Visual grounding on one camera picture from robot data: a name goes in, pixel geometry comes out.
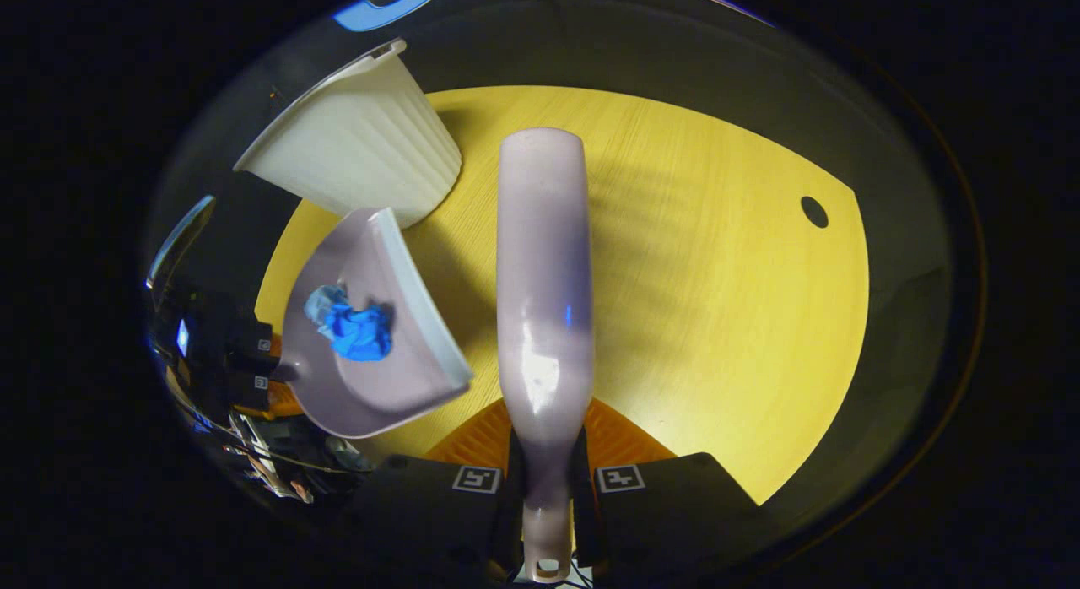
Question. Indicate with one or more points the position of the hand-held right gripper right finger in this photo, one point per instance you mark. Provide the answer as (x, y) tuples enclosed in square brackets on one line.
[(666, 513)]

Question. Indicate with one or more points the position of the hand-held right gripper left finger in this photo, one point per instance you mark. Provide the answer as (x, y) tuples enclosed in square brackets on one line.
[(430, 513)]

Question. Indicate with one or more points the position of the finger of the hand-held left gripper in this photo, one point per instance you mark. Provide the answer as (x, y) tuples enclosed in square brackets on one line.
[(249, 343), (249, 386)]

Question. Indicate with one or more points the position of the blue paper trash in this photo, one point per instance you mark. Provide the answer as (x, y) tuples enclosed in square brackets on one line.
[(359, 336)]

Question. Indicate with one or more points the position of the small pink dustpan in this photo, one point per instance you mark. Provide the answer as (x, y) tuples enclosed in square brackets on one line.
[(371, 403)]

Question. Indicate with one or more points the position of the white ribbed garbage bin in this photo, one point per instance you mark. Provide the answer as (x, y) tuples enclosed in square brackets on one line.
[(363, 142)]

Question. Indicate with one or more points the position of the small pink broom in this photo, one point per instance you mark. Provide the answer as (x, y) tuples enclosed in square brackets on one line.
[(544, 277)]

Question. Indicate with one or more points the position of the yellow wooden desktop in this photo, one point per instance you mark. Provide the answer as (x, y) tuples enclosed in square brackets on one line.
[(717, 319)]

